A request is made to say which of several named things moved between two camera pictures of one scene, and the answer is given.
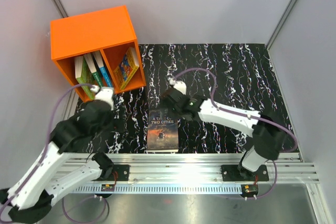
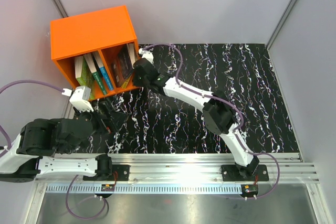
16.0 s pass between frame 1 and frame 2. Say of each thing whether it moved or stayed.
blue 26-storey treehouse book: stayed
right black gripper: moved
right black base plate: stayed
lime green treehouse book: stayed
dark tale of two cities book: moved
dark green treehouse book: stayed
